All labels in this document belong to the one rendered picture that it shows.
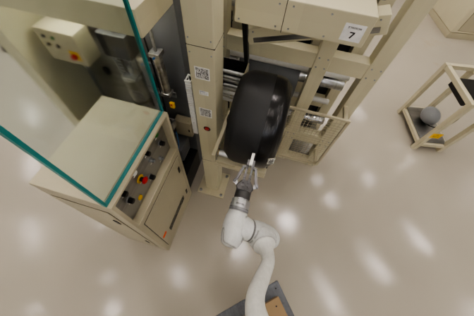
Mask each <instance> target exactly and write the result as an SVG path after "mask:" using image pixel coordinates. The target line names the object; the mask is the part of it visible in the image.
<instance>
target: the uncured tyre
mask: <svg viewBox="0 0 474 316"><path fill-rule="evenodd" d="M292 89H293V86H292V84H291V83H290V81H289V79H288V78H286V77H284V76H282V75H277V74H273V73H268V72H264V71H259V70H250V71H248V72H247V73H245V74H243V76H242V77H241V79H240V81H239V84H238V87H237V89H236V92H235V95H234V97H233V101H232V104H231V108H230V112H229V117H228V121H227V125H226V133H225V138H224V151H225V153H226V155H227V157H228V158H229V159H230V160H232V161H233V162H238V163H241V164H245V165H247V163H248V160H249V159H251V156H252V153H255V157H254V161H255V167H256V168H259V169H263V168H265V167H267V166H269V165H271V164H267V161H268V159H270V158H275V156H276V154H277V151H278V149H279V145H280V142H281V139H282V135H283V133H284V129H285V125H286V121H287V118H288V112H289V109H290V105H291V96H292Z"/></svg>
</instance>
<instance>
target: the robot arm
mask: <svg viewBox="0 0 474 316"><path fill-rule="evenodd" d="M254 157H255V153H252V156H251V159H249V160H248V163H247V165H243V166H242V168H241V170H240V171H239V173H238V175H237V177H235V178H234V179H233V182H234V183H235V184H236V192H235V195H234V197H233V198H232V201H231V204H230V206H229V210H228V212H227V213H226V216H225V218H224V222H223V225H222V229H221V242H222V243H223V245H225V246H226V247H229V248H233V249H236V248H238V247H239V246H240V245H241V243H242V241H246V242H248V243H249V245H250V246H251V247H252V248H253V250H254V251H255V252H256V253H257V254H260V255H261V258H262V261H261V263H260V266H259V267H258V269H257V271H256V273H255V275H254V277H253V279H252V281H251V282H250V285H249V287H248V290H247V293H246V297H245V316H269V315H268V313H267V309H266V307H265V294H266V292H267V287H268V285H269V281H270V279H271V276H272V272H273V270H274V263H275V257H274V249H275V248H276V247H277V246H278V244H279V241H280V236H279V233H278V231H277V230H276V229H275V228H274V227H272V226H270V225H269V224H266V223H264V222H262V221H258V220H254V219H251V218H250V217H248V210H249V207H250V202H249V200H250V196H251V193H252V191H253V190H254V189H258V184H257V169H256V168H255V161H254ZM248 167H250V168H251V170H250V175H249V178H248V181H247V180H246V179H245V178H246V175H247V172H248ZM244 169H245V173H244V176H243V180H241V181H240V182H238V179H239V177H240V176H241V174H242V172H243V170H244ZM253 171H255V185H254V186H252V184H251V182H250V180H251V177H252V174H253Z"/></svg>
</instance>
